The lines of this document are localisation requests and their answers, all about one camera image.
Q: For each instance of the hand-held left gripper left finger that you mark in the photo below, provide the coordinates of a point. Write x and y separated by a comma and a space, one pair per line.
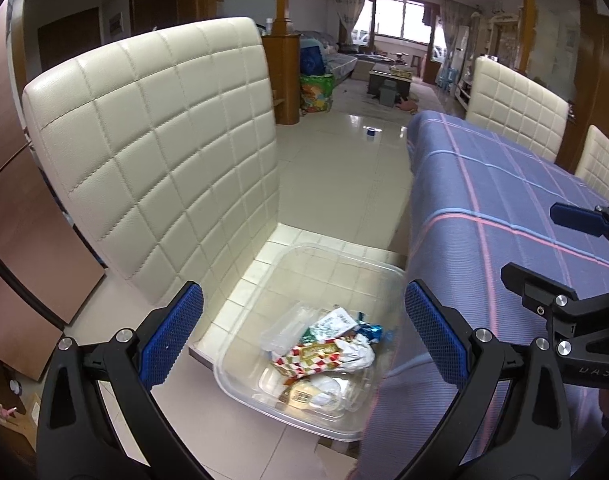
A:
172, 335

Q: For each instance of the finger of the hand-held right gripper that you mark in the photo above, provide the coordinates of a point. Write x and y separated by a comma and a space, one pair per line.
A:
584, 310
579, 215

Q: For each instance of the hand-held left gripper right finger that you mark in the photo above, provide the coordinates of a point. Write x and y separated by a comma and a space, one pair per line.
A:
434, 335

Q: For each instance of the blue foil wrapper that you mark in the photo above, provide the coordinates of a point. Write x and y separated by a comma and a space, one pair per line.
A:
370, 331

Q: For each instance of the white tissue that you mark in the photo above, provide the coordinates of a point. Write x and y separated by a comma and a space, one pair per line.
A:
357, 355

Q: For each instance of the clear plastic container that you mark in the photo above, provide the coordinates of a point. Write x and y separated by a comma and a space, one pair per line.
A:
264, 300

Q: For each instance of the white green milk carton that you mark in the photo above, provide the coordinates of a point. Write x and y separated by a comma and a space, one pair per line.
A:
334, 325

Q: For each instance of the clear plastic tray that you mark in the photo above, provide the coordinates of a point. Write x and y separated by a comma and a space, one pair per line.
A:
289, 327

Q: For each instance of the red gold checkered snack wrapper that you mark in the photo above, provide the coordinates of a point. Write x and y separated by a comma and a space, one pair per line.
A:
309, 357

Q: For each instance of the white quilted leather chair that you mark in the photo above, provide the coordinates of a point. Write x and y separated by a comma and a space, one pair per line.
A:
159, 150
604, 160
519, 105

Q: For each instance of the blue checkered tablecloth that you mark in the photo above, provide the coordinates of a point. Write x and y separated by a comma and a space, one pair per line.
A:
484, 185

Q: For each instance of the white standing air conditioner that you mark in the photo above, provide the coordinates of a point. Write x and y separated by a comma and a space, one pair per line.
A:
463, 60

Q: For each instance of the grey stool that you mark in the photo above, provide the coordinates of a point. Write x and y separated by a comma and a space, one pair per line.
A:
388, 96

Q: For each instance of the patterned curtain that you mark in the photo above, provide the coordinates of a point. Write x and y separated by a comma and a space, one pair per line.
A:
349, 10
452, 20

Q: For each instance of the coffee table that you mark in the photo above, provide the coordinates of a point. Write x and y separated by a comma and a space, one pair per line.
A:
390, 77

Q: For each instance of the window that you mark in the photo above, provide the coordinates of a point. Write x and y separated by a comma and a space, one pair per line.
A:
402, 17

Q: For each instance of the green printed bag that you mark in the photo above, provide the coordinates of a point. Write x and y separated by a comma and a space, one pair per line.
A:
317, 94

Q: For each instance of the grey sofa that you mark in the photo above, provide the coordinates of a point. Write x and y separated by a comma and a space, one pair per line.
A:
339, 60

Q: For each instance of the blue bag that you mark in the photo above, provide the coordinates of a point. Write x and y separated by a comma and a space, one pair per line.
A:
312, 60

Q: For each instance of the dark wooden door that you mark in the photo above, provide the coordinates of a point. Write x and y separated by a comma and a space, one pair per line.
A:
69, 40

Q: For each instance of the wooden half wall cabinet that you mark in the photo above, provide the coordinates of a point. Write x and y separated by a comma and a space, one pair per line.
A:
282, 80

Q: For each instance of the grey wall panel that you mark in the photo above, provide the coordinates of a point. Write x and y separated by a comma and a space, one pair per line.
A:
115, 24

